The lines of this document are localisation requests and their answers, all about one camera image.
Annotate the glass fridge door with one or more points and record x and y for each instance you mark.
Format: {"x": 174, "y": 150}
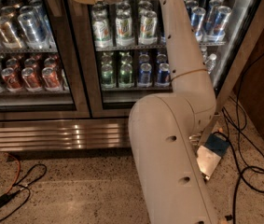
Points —
{"x": 135, "y": 54}
{"x": 68, "y": 103}

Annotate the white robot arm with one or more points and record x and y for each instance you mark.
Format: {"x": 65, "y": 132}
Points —
{"x": 171, "y": 181}

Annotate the stainless fridge bottom grille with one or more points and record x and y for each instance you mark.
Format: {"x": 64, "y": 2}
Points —
{"x": 79, "y": 134}

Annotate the white green soda can left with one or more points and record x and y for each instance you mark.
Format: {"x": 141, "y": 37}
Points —
{"x": 101, "y": 31}

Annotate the white green soda can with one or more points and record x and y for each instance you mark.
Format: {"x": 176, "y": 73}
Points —
{"x": 101, "y": 31}
{"x": 124, "y": 29}
{"x": 148, "y": 28}

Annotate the white green soda can middle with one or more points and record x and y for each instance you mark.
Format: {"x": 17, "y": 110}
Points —
{"x": 124, "y": 29}

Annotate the white green soda can right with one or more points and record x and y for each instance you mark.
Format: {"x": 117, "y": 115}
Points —
{"x": 148, "y": 28}

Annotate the silver blue tall can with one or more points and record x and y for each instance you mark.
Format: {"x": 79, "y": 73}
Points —
{"x": 35, "y": 33}

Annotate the gold silver can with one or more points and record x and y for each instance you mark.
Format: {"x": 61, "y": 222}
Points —
{"x": 10, "y": 33}

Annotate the blue soda can left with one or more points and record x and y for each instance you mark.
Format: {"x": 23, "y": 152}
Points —
{"x": 144, "y": 77}

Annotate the blue soda can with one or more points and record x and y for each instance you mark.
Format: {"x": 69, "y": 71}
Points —
{"x": 144, "y": 77}
{"x": 163, "y": 75}

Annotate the blue silver energy can middle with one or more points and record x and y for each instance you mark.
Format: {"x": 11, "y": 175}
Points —
{"x": 196, "y": 20}

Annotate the blue silver energy can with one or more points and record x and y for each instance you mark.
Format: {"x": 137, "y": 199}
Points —
{"x": 215, "y": 26}
{"x": 196, "y": 20}

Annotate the red cola can right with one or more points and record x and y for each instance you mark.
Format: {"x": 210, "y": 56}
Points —
{"x": 52, "y": 82}

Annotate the red cola can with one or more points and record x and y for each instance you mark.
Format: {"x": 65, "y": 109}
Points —
{"x": 31, "y": 80}
{"x": 12, "y": 79}
{"x": 52, "y": 82}

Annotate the blue soda can middle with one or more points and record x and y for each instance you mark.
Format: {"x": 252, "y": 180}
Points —
{"x": 163, "y": 75}

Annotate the red cola can middle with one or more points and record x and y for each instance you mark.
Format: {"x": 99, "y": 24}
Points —
{"x": 31, "y": 80}

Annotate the red cola can left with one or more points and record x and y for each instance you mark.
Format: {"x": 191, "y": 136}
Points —
{"x": 12, "y": 79}

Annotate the blue silver energy can right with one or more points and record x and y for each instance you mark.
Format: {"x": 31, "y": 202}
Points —
{"x": 215, "y": 26}

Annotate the clear water bottle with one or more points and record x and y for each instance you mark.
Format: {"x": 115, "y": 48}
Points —
{"x": 211, "y": 62}

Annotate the blue pad on floor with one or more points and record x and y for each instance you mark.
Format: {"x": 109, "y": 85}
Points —
{"x": 217, "y": 145}

